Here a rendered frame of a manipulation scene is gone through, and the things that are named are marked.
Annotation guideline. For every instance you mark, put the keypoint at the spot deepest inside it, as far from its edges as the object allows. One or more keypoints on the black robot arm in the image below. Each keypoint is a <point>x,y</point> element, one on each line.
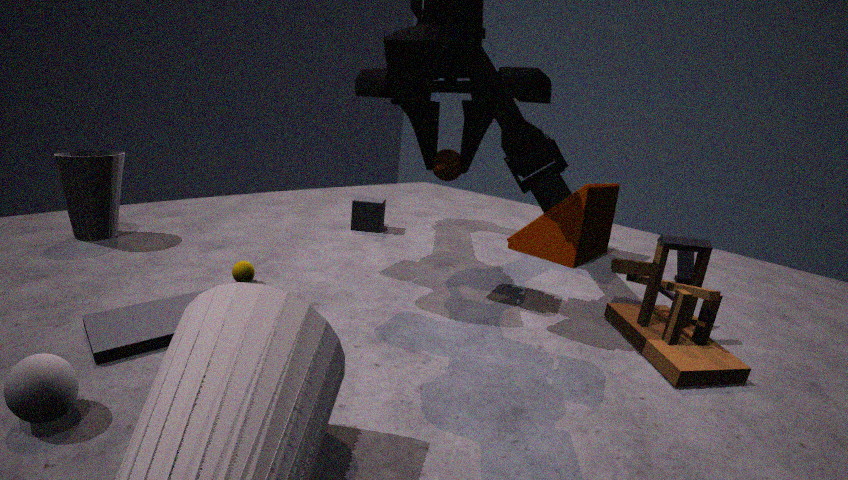
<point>428,48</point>

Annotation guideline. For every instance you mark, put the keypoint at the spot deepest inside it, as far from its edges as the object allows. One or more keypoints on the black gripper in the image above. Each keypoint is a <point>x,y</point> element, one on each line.
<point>488,92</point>

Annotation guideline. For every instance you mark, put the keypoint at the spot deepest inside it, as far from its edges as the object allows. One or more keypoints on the yellow ball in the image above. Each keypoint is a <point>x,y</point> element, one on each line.
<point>243,272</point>

